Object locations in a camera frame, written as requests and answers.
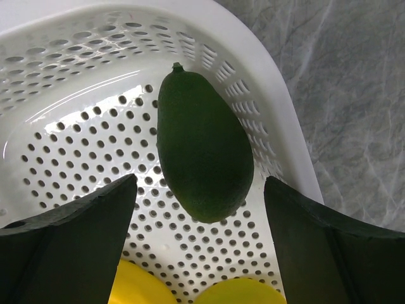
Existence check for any round yellow orange fruit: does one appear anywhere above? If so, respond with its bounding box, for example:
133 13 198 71
108 259 177 304

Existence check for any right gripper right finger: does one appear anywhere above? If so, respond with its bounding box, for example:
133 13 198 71
264 177 404 303

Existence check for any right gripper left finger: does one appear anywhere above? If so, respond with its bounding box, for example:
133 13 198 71
1 174 137 303

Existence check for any white perforated plastic basket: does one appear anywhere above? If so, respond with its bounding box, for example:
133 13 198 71
1 1 322 303

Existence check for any green avocado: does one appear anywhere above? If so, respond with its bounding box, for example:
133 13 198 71
157 62 254 224

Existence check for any yellow banana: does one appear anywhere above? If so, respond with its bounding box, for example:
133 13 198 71
194 277 287 304

